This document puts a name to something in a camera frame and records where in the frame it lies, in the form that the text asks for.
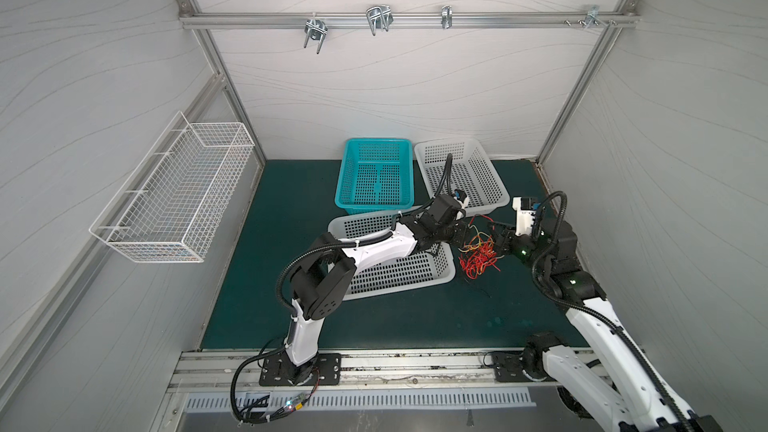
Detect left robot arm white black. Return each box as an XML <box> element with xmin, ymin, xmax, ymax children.
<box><xmin>275</xmin><ymin>153</ymin><xmax>469</xmax><ymax>383</ymax></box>

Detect teal plastic basket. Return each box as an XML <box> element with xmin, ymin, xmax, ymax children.
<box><xmin>335</xmin><ymin>138</ymin><xmax>415</xmax><ymax>214</ymax></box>

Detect metal bolt clamp right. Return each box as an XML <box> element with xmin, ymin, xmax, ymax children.
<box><xmin>564</xmin><ymin>5</ymin><xmax>618</xmax><ymax>30</ymax></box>

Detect white wire wall basket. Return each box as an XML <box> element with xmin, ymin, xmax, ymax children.
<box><xmin>89</xmin><ymin>111</ymin><xmax>254</xmax><ymax>264</ymax></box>

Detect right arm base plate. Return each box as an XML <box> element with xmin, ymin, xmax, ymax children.
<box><xmin>481</xmin><ymin>348</ymin><xmax>556</xmax><ymax>383</ymax></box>

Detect metal U-bolt clamp left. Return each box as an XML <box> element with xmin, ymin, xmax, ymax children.
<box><xmin>303</xmin><ymin>18</ymin><xmax>328</xmax><ymax>54</ymax></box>

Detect left base cable bundle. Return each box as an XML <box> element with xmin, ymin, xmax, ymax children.
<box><xmin>230</xmin><ymin>347</ymin><xmax>322</xmax><ymax>425</ymax></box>

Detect small white plastic basket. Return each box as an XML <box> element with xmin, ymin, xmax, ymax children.
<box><xmin>414</xmin><ymin>138</ymin><xmax>510</xmax><ymax>216</ymax></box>

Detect white slotted cable duct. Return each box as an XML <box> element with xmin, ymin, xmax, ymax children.
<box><xmin>184</xmin><ymin>387</ymin><xmax>537</xmax><ymax>414</ymax></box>

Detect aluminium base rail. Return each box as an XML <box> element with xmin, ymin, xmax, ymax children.
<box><xmin>167</xmin><ymin>344</ymin><xmax>660</xmax><ymax>394</ymax></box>

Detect metal u-bolt clamp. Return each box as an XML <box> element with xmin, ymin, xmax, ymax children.
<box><xmin>303</xmin><ymin>18</ymin><xmax>328</xmax><ymax>54</ymax></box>
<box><xmin>365</xmin><ymin>5</ymin><xmax>394</xmax><ymax>36</ymax></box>

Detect horizontal aluminium rail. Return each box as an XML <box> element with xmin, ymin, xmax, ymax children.
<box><xmin>180</xmin><ymin>9</ymin><xmax>641</xmax><ymax>30</ymax></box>

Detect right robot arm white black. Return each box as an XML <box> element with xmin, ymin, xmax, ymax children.
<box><xmin>505</xmin><ymin>191</ymin><xmax>721</xmax><ymax>431</ymax></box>

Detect large white plastic basket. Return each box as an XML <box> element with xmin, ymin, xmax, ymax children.
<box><xmin>328</xmin><ymin>210</ymin><xmax>456</xmax><ymax>301</ymax></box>

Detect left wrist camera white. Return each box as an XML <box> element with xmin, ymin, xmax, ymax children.
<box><xmin>453</xmin><ymin>189</ymin><xmax>469</xmax><ymax>207</ymax></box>

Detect metal U-bolt clamp middle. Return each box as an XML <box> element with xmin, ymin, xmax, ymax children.
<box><xmin>365</xmin><ymin>5</ymin><xmax>394</xmax><ymax>36</ymax></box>

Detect metal bracket on rail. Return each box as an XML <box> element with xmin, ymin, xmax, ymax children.
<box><xmin>441</xmin><ymin>5</ymin><xmax>453</xmax><ymax>30</ymax></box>

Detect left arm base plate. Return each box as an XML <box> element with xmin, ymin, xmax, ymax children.
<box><xmin>259</xmin><ymin>352</ymin><xmax>342</xmax><ymax>387</ymax></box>

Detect red wire bundle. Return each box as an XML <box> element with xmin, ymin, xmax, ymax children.
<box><xmin>457</xmin><ymin>214</ymin><xmax>505</xmax><ymax>281</ymax></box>

